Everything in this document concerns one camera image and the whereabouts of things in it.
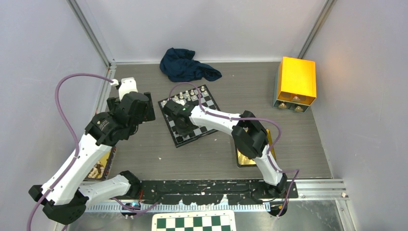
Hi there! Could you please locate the black white chess board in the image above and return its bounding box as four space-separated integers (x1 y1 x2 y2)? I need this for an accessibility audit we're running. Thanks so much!
158 84 220 148

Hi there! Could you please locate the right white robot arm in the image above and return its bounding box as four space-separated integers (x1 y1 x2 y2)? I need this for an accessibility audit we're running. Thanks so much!
163 100 287 198

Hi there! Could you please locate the green white checker board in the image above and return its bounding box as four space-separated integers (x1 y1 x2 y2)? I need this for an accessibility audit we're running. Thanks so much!
151 210 237 231

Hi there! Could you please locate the purple cable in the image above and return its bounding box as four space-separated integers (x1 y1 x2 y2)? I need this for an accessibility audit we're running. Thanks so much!
168 82 300 218
26 73 160 231

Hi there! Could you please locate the gold tin with black pieces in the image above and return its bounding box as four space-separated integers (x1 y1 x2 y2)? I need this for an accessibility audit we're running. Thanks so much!
235 129 273 168

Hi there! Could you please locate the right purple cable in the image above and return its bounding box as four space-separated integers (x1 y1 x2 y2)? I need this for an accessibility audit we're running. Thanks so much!
168 82 300 218

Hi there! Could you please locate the dark blue cloth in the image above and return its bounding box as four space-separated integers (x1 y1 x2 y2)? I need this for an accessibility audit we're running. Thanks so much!
159 48 222 82

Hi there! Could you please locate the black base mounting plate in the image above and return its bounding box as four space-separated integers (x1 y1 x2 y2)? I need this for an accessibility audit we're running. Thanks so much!
109 179 299 206

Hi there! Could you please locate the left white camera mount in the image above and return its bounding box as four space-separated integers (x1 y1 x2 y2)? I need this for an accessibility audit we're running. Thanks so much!
110 77 138 101

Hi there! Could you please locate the orange drawer box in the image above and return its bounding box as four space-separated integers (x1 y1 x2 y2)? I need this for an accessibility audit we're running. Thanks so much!
273 56 317 113

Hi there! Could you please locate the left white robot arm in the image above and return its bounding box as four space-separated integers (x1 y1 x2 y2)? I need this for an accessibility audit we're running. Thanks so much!
29 91 155 225

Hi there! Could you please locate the gold tin with white pieces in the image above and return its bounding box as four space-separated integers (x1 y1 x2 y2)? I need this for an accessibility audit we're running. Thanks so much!
84 147 116 181

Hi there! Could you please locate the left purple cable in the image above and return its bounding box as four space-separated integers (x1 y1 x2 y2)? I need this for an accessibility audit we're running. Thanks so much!
26 73 160 231

